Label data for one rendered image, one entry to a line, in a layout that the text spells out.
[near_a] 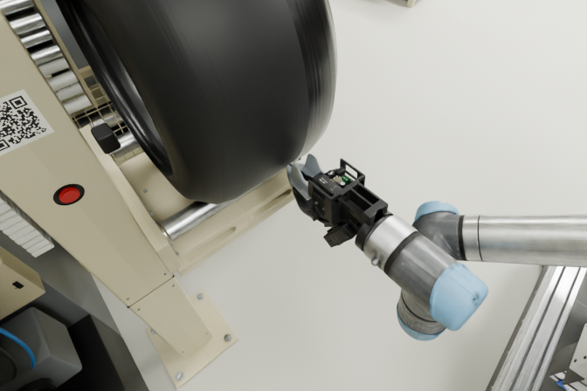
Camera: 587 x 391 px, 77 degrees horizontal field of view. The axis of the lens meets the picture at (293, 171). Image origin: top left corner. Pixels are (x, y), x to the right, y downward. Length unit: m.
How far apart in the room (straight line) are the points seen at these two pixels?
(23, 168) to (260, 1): 0.40
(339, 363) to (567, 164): 1.64
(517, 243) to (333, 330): 1.10
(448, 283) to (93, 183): 0.56
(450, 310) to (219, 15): 0.43
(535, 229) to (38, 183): 0.73
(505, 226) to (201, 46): 0.49
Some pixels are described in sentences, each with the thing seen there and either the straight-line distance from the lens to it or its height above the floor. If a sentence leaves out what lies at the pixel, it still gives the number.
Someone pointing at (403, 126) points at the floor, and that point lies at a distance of 2.29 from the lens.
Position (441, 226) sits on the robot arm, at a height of 1.03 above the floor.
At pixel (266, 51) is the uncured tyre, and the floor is 1.29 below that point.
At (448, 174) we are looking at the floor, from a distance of 2.13.
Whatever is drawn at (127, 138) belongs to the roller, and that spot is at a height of 0.92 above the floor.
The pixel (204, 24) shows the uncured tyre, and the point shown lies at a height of 1.34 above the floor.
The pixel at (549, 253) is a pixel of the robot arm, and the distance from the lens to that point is 0.63.
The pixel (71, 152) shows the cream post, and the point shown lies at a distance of 0.64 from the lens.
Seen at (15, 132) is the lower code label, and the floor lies 1.21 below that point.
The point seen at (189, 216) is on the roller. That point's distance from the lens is 0.77.
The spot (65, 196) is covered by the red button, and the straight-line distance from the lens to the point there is 0.69.
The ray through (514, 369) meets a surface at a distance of 1.52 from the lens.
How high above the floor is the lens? 1.55
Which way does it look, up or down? 52 degrees down
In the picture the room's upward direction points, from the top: straight up
